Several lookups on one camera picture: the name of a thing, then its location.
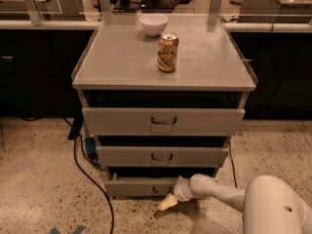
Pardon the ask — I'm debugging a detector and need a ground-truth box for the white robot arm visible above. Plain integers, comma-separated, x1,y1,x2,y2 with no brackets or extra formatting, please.
158,174,312,234

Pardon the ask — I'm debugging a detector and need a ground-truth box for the blue power adapter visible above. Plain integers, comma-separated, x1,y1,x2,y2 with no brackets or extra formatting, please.
85,137,97,160

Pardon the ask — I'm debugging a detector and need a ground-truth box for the grey bottom drawer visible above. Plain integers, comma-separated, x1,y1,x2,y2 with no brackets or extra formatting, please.
103,167,217,197

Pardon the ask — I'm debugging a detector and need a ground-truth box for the grey metal drawer cabinet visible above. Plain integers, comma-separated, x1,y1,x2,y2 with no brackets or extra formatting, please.
70,13,259,198

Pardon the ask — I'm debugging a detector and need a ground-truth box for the grey drawer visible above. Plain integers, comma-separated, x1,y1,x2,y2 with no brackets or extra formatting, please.
103,167,217,197
97,146,228,168
82,107,245,137

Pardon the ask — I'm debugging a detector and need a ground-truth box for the white ceramic bowl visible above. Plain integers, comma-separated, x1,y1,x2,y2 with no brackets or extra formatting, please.
139,14,169,36

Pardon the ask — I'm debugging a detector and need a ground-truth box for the white horizontal rail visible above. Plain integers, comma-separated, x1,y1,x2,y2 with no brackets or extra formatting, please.
0,20,312,33

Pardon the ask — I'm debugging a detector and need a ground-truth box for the orange soda can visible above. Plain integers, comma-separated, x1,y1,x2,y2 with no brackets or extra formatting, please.
157,32,179,73

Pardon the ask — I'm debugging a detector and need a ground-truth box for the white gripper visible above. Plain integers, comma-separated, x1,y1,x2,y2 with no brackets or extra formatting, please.
158,175,194,211

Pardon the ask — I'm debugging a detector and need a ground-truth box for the grey middle drawer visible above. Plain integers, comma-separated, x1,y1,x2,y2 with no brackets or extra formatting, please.
97,146,228,168

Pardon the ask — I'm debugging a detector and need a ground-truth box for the black cable left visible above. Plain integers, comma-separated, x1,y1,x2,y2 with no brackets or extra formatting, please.
61,115,115,234

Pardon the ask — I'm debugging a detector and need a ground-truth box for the grey top drawer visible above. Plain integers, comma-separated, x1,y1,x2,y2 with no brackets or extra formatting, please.
82,107,245,137

